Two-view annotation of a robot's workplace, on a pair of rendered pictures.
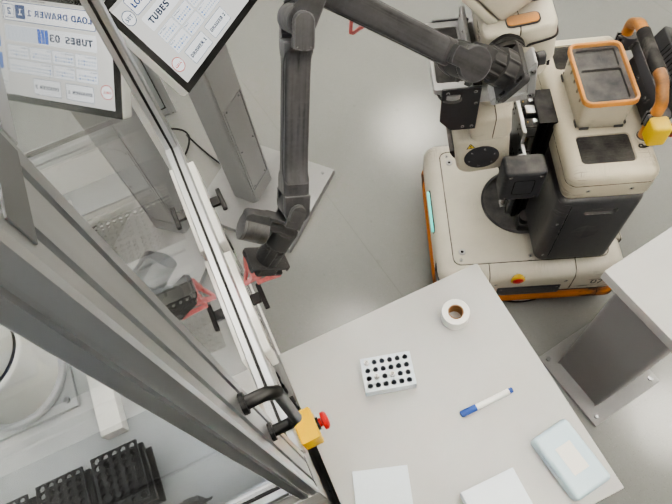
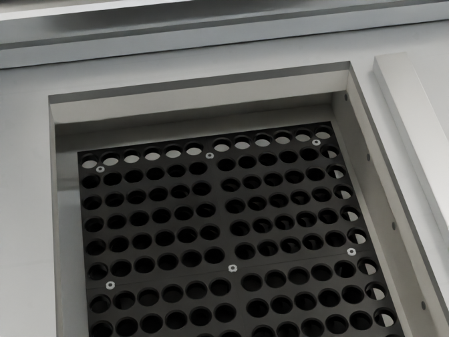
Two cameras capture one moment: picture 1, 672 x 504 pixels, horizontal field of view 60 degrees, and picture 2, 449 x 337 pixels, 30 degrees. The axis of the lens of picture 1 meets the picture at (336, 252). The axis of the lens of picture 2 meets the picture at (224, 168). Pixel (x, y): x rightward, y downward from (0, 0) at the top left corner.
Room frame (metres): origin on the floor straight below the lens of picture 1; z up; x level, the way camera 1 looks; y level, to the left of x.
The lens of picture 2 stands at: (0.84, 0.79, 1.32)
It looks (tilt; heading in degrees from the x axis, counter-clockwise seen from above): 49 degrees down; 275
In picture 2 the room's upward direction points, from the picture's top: straight up
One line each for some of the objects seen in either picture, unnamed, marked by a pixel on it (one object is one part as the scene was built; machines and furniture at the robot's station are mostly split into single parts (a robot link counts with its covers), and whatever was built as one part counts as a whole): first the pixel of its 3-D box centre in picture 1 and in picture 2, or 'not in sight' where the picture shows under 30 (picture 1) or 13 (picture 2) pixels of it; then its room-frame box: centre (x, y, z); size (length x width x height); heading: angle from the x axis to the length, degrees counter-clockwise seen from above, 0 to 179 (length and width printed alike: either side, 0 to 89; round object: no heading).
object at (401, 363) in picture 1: (387, 373); not in sight; (0.39, -0.06, 0.78); 0.12 x 0.08 x 0.04; 88
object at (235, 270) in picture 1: (250, 307); not in sight; (0.60, 0.23, 0.87); 0.29 x 0.02 x 0.11; 14
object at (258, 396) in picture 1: (275, 411); not in sight; (0.19, 0.12, 1.45); 0.05 x 0.03 x 0.19; 104
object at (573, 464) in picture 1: (569, 459); not in sight; (0.12, -0.41, 0.78); 0.15 x 0.10 x 0.04; 20
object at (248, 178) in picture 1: (237, 120); not in sight; (1.54, 0.27, 0.51); 0.50 x 0.45 x 1.02; 54
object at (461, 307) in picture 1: (455, 314); not in sight; (0.51, -0.26, 0.78); 0.07 x 0.07 x 0.04
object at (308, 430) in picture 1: (308, 427); not in sight; (0.28, 0.14, 0.88); 0.07 x 0.05 x 0.07; 14
